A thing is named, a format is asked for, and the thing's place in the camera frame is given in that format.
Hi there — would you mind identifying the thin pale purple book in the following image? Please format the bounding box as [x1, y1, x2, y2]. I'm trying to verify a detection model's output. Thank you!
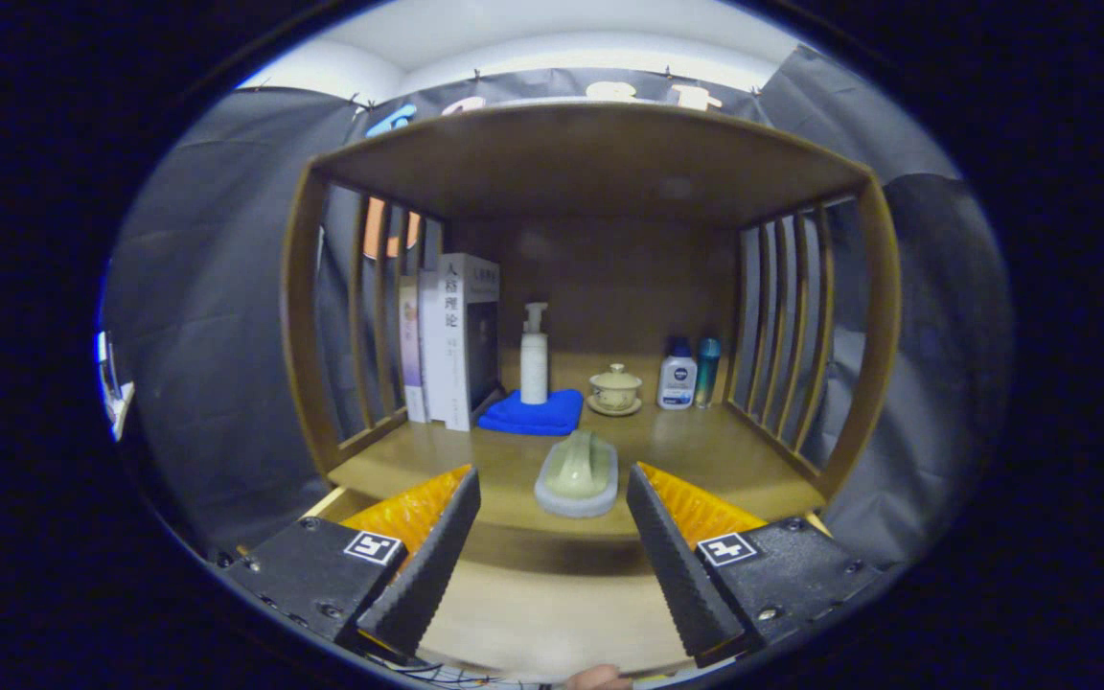
[399, 276, 426, 424]

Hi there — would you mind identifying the teal bottle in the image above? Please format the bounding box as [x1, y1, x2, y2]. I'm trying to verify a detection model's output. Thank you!
[694, 336, 723, 410]

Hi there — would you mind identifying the white pump bottle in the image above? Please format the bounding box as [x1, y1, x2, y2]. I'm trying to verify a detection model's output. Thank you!
[519, 303, 550, 405]

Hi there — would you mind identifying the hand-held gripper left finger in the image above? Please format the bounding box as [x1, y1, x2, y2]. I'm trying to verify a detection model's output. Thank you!
[221, 465, 482, 660]

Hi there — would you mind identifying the white book with dark cover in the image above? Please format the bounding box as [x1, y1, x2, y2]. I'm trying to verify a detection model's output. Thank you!
[440, 252, 503, 432]

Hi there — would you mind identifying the brown wooden cabinet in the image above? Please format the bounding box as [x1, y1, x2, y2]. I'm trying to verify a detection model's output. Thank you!
[281, 101, 903, 538]

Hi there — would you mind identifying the beige lidded teacup with saucer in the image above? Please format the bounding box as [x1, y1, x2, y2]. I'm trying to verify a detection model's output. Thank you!
[586, 363, 644, 417]

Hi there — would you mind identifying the folded blue cloth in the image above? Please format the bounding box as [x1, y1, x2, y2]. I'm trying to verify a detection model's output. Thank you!
[477, 387, 585, 437]

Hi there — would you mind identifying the small white shelf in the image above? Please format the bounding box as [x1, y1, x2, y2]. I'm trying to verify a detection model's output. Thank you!
[97, 331, 136, 442]

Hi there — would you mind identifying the black backdrop cloth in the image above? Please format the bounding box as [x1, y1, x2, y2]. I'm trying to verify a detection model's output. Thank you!
[102, 43, 1013, 566]

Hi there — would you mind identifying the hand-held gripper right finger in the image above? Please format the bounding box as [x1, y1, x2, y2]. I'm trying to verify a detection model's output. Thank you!
[626, 462, 884, 669]

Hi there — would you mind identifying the plain white book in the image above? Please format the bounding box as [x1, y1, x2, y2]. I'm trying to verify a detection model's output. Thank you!
[418, 268, 448, 425]

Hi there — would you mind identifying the white lotion bottle blue cap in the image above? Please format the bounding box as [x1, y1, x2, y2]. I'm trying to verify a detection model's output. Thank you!
[656, 337, 699, 411]

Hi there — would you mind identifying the wooden countertop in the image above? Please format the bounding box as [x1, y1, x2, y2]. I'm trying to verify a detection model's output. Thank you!
[327, 350, 826, 540]

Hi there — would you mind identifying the wooden drawer with black knob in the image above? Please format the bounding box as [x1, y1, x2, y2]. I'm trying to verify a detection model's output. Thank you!
[298, 484, 836, 677]

